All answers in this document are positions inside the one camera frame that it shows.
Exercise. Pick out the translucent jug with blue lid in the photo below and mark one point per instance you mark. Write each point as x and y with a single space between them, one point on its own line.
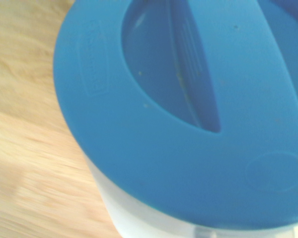
164 148

